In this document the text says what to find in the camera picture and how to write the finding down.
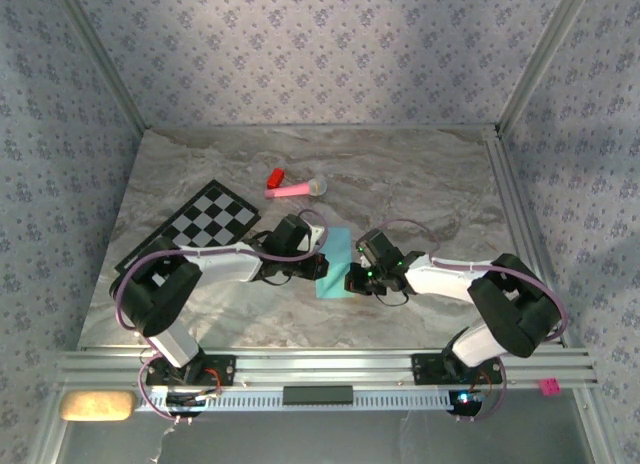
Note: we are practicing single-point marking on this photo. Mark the light blue cloth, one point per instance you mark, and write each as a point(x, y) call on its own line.
point(330, 286)

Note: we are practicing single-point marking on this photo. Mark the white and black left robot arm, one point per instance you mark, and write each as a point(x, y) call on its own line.
point(155, 299)

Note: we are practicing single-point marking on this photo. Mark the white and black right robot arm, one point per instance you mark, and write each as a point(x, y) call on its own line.
point(515, 309)

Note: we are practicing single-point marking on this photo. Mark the pink toy microphone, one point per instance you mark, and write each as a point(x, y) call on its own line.
point(295, 189)

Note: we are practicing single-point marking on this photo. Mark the red block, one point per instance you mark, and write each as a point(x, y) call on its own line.
point(275, 178)

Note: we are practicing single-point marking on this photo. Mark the black and white checkerboard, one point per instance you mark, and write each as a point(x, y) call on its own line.
point(215, 214)

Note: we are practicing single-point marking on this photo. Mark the black bar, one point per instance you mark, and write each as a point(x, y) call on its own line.
point(317, 395)

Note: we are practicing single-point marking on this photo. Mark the right control board with light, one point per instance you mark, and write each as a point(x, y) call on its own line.
point(467, 398)

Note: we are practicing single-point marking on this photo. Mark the pink cube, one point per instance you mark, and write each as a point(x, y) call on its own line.
point(549, 387)

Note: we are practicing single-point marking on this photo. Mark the beige sponge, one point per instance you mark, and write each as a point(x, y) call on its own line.
point(97, 405)

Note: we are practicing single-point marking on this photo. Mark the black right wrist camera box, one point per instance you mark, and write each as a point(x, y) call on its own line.
point(382, 249)

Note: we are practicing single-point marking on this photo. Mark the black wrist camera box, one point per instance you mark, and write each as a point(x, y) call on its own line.
point(287, 234)
point(382, 249)

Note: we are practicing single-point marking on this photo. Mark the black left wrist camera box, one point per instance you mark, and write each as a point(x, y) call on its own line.
point(287, 234)

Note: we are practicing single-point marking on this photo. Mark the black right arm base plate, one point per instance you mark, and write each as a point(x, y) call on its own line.
point(425, 369)

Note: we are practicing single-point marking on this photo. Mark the long aluminium frame rail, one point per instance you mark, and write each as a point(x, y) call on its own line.
point(325, 366)

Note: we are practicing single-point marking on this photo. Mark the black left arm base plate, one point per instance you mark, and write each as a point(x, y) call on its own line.
point(220, 371)

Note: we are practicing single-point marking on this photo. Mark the aluminium side rail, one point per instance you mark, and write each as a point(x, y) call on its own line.
point(515, 209)

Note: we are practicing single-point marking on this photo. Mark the aluminium frame leg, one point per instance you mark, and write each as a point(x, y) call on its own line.
point(597, 434)
point(47, 434)

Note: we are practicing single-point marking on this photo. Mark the aluminium corner post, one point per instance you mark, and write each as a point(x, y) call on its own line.
point(100, 59)
point(545, 59)

